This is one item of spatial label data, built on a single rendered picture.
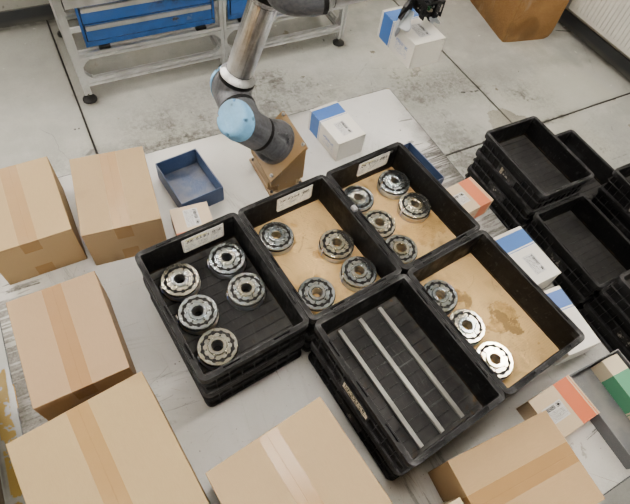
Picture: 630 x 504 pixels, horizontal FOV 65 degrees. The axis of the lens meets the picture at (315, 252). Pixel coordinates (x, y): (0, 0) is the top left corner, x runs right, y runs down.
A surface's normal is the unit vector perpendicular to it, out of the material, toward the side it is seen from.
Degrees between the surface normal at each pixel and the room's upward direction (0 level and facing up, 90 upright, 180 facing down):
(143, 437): 0
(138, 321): 0
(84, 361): 0
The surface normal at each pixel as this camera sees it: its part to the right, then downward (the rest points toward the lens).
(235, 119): -0.49, -0.05
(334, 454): 0.10, -0.54
